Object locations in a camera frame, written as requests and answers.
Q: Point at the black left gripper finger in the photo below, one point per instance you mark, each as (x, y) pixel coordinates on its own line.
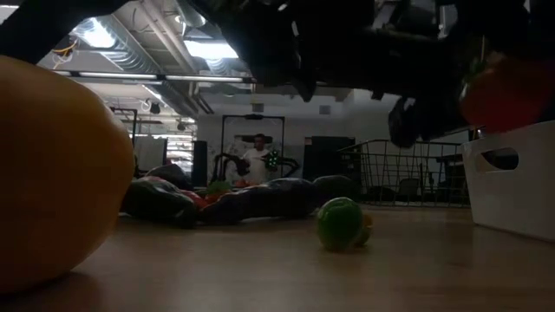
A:
(305, 84)

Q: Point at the orange ribbed pumpkin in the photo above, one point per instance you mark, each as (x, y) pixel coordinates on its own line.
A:
(507, 99)

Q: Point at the dark green avocado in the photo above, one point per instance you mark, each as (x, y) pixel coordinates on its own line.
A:
(336, 186)

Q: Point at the long purple eggplant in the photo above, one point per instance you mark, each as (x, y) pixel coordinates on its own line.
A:
(260, 201)

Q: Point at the small orange fruit green top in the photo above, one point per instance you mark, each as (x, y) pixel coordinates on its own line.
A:
(217, 188)

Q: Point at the orange red carrot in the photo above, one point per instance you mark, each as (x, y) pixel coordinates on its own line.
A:
(196, 199)

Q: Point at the dark green zucchini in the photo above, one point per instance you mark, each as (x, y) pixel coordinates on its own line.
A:
(156, 201)

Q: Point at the yellow bell pepper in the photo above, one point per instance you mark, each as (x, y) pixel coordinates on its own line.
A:
(56, 173)

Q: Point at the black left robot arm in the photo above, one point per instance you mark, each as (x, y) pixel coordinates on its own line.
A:
(43, 26)

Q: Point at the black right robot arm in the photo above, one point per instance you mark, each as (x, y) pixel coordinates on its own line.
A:
(498, 26)

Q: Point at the ceiling light panel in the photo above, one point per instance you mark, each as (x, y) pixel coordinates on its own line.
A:
(210, 50)
(97, 37)

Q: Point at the black cabinet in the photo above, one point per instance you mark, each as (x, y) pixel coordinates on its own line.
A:
(327, 156)

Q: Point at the small green patterned object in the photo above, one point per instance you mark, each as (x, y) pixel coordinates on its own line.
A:
(272, 160)

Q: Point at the person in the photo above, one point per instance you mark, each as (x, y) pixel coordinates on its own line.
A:
(256, 167)

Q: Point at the tall black box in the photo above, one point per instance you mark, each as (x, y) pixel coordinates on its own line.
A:
(199, 158)

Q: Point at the grey overhead bar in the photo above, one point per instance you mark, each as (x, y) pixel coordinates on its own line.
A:
(130, 76)

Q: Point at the white panel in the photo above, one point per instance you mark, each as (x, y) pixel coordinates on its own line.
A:
(149, 151)

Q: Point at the white plastic bin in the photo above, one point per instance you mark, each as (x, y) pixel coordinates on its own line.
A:
(511, 203)

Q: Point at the silver ventilation duct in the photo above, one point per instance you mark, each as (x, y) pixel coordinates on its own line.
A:
(193, 11)

